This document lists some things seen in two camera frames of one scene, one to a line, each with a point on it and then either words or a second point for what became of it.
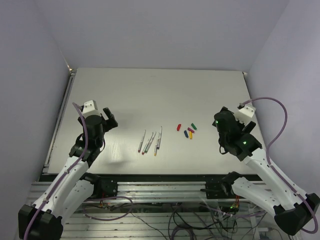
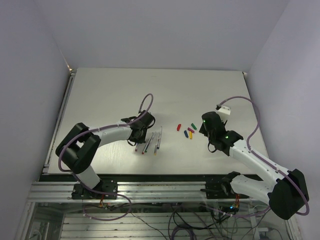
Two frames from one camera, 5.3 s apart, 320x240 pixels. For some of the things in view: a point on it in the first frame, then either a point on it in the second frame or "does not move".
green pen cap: x=193 y=126 does not move
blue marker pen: x=159 y=141 does not move
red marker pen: x=147 y=143 does not move
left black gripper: x=110 y=122 -> x=141 y=141
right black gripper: x=243 y=127 -> x=203 y=130
